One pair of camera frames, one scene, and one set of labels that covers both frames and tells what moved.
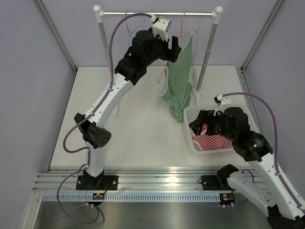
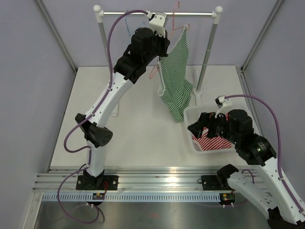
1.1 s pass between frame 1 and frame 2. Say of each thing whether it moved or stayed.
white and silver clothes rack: stayed
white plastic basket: stayed
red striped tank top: stayed
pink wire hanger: moved
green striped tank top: moved
